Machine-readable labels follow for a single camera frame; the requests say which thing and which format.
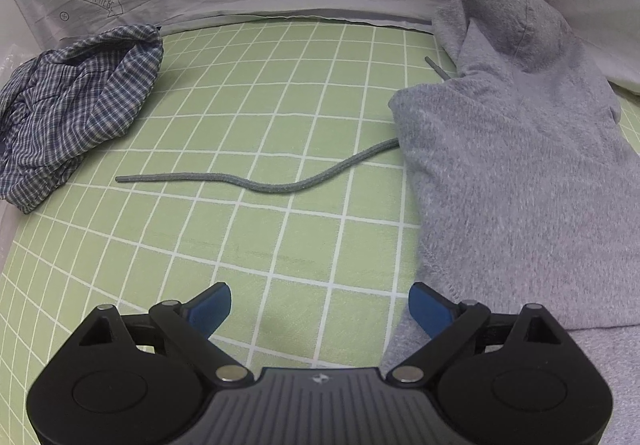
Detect grey zip hoodie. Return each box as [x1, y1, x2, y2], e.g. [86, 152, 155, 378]
[390, 0, 639, 380]

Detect green grid mat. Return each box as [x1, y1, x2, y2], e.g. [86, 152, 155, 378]
[1, 21, 639, 444]

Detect blue checked shirt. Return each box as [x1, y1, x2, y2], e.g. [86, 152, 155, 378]
[1, 24, 164, 214]

